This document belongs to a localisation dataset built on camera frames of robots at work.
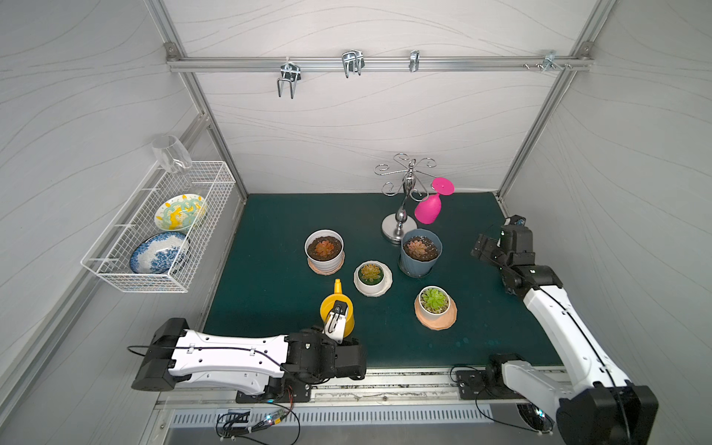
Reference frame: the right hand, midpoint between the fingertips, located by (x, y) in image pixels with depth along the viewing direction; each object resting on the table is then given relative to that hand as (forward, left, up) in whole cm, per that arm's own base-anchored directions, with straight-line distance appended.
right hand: (496, 243), depth 80 cm
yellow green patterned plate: (-4, +86, +15) cm, 88 cm away
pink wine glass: (+16, +18, -4) cm, 24 cm away
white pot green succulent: (-14, +18, -10) cm, 25 cm away
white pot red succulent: (+2, +52, -9) cm, 53 cm away
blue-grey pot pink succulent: (+3, +21, -10) cm, 23 cm away
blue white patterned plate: (-16, +85, +15) cm, 88 cm away
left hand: (-27, +43, -10) cm, 52 cm away
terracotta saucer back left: (-3, +51, -13) cm, 53 cm away
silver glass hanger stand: (+20, +26, -18) cm, 37 cm away
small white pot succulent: (-6, +36, -13) cm, 39 cm away
